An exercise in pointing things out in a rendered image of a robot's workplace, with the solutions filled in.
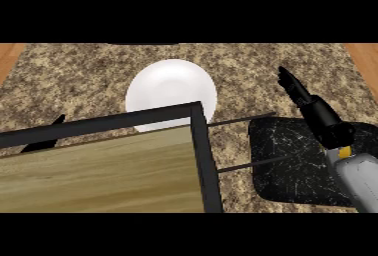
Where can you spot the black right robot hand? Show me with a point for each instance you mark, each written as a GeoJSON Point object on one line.
{"type": "Point", "coordinates": [325, 116]}

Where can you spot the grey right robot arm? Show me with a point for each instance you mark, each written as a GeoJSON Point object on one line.
{"type": "Point", "coordinates": [359, 180]}

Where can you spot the black marble tray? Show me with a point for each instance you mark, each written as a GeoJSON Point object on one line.
{"type": "Point", "coordinates": [290, 163]}

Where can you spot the white plate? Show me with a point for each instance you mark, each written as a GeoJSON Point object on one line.
{"type": "Point", "coordinates": [170, 83]}

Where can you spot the wooden panel with black frame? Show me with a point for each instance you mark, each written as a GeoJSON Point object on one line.
{"type": "Point", "coordinates": [108, 173]}

